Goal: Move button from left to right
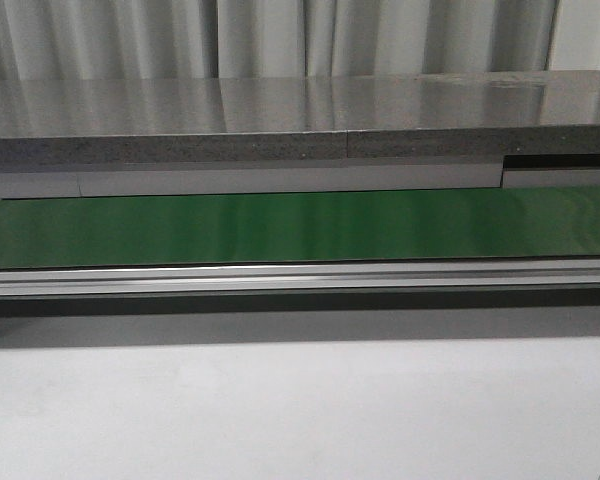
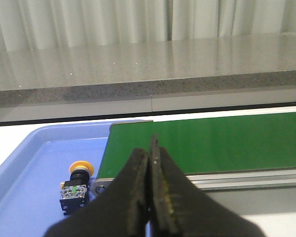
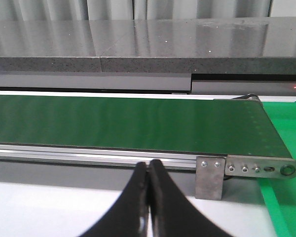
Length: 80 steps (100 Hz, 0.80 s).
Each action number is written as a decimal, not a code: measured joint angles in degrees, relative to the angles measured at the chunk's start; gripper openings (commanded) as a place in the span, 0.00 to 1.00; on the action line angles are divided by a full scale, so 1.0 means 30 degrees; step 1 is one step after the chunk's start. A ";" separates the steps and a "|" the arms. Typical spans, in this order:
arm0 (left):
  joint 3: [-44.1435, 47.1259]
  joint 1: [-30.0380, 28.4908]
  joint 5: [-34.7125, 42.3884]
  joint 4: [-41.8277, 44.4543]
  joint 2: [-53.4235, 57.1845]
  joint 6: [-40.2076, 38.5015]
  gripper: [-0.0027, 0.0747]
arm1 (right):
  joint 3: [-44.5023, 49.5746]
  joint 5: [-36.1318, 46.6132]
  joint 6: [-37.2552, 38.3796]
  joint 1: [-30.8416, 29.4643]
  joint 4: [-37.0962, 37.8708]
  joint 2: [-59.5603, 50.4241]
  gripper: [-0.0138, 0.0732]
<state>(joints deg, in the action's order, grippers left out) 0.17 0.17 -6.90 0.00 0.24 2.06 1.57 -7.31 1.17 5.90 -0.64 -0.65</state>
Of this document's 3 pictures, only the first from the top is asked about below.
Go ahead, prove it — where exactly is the grey stone countertop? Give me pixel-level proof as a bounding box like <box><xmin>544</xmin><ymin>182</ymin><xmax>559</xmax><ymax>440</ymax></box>
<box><xmin>0</xmin><ymin>71</ymin><xmax>600</xmax><ymax>171</ymax></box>

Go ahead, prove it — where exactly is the grey cabinet front panel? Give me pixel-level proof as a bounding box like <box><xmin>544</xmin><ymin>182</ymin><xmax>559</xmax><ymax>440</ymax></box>
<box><xmin>0</xmin><ymin>154</ymin><xmax>600</xmax><ymax>199</ymax></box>

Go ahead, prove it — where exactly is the green conveyor belt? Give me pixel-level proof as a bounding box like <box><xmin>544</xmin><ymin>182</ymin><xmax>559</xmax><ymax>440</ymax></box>
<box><xmin>0</xmin><ymin>186</ymin><xmax>600</xmax><ymax>270</ymax></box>

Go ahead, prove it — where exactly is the white pleated curtain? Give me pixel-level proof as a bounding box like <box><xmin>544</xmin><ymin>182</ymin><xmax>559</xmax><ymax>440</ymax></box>
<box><xmin>0</xmin><ymin>1</ymin><xmax>600</xmax><ymax>80</ymax></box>

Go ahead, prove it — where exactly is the aluminium conveyor frame rail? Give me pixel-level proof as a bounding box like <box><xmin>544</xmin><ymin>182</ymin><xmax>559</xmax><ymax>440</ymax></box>
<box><xmin>0</xmin><ymin>257</ymin><xmax>600</xmax><ymax>299</ymax></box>

